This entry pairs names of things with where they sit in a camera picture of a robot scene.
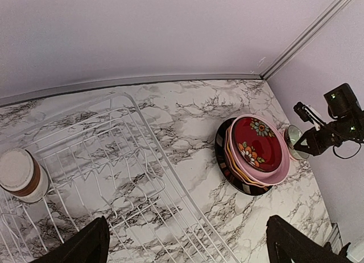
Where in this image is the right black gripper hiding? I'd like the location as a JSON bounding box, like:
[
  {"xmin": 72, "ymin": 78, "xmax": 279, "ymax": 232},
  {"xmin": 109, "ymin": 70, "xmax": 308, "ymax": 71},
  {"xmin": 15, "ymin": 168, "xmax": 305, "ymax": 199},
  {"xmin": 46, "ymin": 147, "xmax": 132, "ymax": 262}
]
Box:
[{"xmin": 293, "ymin": 115, "xmax": 363, "ymax": 156}]

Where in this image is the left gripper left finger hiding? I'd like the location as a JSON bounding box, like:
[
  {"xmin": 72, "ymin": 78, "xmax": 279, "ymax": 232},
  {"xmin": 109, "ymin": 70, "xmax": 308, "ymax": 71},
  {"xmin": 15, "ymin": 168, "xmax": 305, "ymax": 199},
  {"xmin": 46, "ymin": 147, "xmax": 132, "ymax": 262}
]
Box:
[{"xmin": 34, "ymin": 216, "xmax": 110, "ymax": 263}]

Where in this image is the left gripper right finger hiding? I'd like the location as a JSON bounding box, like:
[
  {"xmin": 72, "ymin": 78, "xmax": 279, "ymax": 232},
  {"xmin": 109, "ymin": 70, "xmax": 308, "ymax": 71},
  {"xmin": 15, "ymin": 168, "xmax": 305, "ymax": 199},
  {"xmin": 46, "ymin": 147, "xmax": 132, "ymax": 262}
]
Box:
[{"xmin": 266, "ymin": 215, "xmax": 350, "ymax": 262}]

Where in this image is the pale green bowl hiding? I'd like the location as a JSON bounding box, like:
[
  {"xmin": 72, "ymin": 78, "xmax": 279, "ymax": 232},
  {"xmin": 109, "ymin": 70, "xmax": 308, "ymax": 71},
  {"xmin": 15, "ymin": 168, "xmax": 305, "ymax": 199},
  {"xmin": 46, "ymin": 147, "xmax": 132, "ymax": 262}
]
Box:
[{"xmin": 283, "ymin": 125, "xmax": 309, "ymax": 161}]

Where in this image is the pink plate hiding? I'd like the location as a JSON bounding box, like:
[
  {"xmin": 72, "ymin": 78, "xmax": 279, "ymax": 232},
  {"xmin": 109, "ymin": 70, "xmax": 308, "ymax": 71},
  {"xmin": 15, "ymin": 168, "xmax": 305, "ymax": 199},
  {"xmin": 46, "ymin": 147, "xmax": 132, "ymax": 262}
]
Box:
[{"xmin": 229, "ymin": 114, "xmax": 290, "ymax": 186}]

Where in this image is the dark brown plate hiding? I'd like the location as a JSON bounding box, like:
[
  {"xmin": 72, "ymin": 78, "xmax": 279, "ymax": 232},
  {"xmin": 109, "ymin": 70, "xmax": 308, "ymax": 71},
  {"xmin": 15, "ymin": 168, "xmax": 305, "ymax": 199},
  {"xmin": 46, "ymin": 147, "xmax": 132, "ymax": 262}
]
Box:
[{"xmin": 231, "ymin": 116, "xmax": 283, "ymax": 173}]

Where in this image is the black striped plate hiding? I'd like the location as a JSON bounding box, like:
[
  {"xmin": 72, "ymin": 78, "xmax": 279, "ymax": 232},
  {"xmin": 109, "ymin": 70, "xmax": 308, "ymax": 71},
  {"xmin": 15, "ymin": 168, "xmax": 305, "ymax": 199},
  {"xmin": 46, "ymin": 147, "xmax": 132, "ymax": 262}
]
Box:
[{"xmin": 214, "ymin": 118, "xmax": 272, "ymax": 196}]

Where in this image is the yellow polka dot plate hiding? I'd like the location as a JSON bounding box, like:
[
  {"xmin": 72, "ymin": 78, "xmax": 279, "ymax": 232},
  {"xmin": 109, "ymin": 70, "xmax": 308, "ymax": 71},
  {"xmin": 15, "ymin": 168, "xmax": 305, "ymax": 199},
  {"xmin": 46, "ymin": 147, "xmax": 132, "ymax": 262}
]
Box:
[{"xmin": 228, "ymin": 127, "xmax": 265, "ymax": 188}]

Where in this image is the brown and white cup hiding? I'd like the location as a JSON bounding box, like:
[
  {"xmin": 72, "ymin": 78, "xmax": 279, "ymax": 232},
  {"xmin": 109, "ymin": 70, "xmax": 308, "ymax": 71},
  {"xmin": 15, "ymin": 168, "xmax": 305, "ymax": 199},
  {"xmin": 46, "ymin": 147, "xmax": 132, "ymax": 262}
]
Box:
[{"xmin": 1, "ymin": 148, "xmax": 49, "ymax": 203}]

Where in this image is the maroon polka dot plate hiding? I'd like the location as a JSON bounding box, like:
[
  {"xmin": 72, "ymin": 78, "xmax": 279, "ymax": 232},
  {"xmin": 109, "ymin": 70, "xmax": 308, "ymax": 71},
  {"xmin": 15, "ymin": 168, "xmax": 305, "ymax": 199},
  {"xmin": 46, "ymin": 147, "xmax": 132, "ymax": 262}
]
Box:
[{"xmin": 224, "ymin": 128, "xmax": 255, "ymax": 185}]

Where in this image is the white wire dish rack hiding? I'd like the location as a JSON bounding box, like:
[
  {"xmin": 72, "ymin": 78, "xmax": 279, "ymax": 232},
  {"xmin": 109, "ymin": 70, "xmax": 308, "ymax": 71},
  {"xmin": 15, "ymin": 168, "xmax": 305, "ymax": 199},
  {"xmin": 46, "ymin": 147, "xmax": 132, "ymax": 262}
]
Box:
[{"xmin": 1, "ymin": 94, "xmax": 238, "ymax": 262}]

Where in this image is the right aluminium frame post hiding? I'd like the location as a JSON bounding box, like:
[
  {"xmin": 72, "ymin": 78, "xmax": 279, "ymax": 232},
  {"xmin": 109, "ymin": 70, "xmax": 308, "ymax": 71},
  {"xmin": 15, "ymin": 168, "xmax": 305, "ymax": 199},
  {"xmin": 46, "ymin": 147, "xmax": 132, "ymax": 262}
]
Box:
[{"xmin": 259, "ymin": 0, "xmax": 354, "ymax": 81}]

